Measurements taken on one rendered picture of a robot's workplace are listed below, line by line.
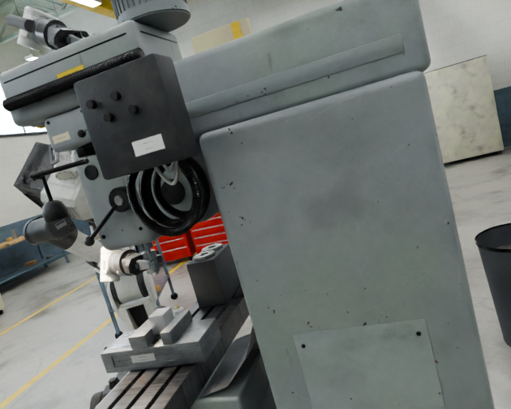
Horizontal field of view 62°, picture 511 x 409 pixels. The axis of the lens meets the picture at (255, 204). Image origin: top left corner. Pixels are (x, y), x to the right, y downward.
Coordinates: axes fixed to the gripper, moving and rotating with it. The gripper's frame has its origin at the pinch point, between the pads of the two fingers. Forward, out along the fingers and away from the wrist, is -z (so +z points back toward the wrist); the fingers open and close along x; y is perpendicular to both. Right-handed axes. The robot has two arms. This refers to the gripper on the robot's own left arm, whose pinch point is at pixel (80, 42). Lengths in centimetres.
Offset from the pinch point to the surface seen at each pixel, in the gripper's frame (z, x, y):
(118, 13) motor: -17.4, 1.8, 10.5
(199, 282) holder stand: -35, -29, -82
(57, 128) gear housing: -8.3, 13.7, -22.0
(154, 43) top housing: -26.4, -2.8, 4.8
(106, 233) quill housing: -26, 11, -49
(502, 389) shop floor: -159, -125, -131
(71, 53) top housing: -10.7, 11.0, -1.3
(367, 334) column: -104, 5, -43
